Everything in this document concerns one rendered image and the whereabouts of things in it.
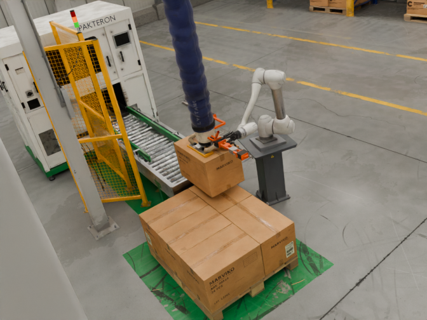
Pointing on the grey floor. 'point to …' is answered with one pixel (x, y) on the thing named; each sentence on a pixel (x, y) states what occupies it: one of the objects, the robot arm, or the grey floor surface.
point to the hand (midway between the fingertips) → (221, 142)
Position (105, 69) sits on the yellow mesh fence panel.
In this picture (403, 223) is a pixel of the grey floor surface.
